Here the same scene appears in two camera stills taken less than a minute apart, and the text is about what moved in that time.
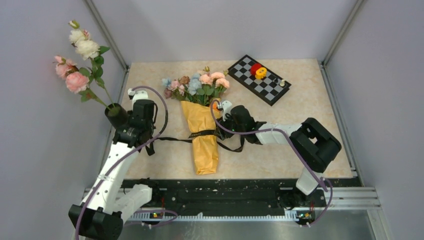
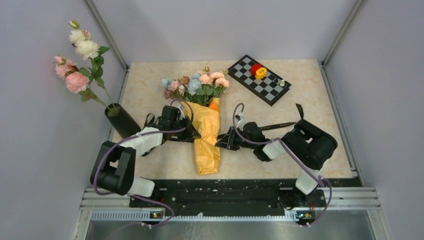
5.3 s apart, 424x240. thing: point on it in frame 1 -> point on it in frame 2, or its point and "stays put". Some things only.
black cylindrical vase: [116, 115] stays put
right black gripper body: [230, 124] -> [233, 143]
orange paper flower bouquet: [198, 94] stays put
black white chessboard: [270, 89] stays put
